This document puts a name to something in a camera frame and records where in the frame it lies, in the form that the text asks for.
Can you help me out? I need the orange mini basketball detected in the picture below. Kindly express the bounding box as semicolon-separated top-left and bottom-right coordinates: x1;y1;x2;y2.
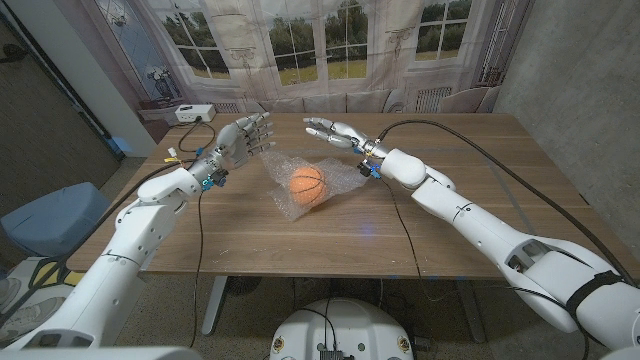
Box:
288;165;329;208

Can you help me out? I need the blue padded stool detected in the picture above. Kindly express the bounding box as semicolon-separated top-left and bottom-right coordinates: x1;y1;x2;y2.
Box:
0;181;113;259

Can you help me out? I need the printed window scene backdrop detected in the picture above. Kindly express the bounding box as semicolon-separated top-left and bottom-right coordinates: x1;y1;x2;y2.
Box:
53;0;537;147

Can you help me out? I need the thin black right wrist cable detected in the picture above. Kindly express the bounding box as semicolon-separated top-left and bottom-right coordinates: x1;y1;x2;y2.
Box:
380;175;591;360

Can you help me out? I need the black power adapter cable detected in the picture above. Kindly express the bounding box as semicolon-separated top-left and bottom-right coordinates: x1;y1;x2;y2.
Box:
177;117;218;154

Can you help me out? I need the white power adapter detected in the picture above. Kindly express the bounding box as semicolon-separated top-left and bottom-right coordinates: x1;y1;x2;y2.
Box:
174;103;217;125

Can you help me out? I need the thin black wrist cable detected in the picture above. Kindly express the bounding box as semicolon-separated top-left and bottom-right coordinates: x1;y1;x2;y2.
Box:
188;192;204;349
380;175;591;360

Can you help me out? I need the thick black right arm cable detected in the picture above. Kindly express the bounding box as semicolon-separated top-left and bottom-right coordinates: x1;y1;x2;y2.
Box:
376;118;640;290

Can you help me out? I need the thin black left wrist cable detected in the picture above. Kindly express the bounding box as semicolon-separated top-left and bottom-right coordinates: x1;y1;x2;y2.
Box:
188;192;204;349

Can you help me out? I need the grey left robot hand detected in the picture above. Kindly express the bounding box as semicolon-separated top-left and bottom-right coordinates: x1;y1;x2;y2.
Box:
213;111;278;170

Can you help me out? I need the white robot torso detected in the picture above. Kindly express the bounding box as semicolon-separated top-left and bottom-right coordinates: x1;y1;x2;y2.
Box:
269;297;416;360

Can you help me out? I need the clear bubble wrap sheet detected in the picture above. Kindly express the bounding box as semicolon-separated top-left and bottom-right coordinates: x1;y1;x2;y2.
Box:
259;150;370;223

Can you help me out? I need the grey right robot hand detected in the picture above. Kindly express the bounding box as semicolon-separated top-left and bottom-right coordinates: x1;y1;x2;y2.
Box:
302;116;382;155

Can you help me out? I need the grey sneaker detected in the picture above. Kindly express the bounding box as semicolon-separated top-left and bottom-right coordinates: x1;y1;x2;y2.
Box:
0;297;67;345

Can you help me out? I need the grey table leg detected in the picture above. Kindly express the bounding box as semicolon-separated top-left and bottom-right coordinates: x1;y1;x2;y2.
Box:
200;275;229;338
453;278;487;345

